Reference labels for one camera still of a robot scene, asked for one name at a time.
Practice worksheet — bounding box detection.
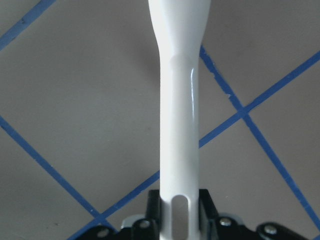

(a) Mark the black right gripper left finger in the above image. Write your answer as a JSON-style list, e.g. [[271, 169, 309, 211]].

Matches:
[[76, 189, 161, 240]]

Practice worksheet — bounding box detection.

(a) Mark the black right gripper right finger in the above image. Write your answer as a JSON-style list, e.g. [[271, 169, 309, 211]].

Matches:
[[198, 189, 306, 240]]

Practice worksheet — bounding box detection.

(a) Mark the white hand brush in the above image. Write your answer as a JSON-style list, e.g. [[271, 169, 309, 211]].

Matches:
[[148, 0, 211, 240]]

